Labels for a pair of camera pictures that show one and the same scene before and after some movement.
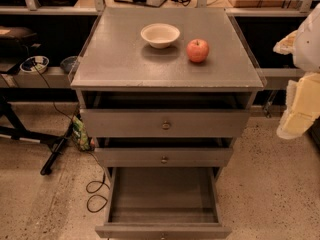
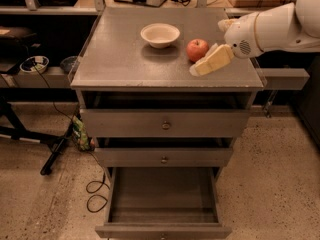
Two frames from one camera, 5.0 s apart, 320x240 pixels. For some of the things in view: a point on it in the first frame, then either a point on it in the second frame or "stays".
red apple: (197, 50) stays
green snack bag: (80, 133) stays
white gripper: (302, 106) -> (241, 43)
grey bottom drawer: (162, 203) stays
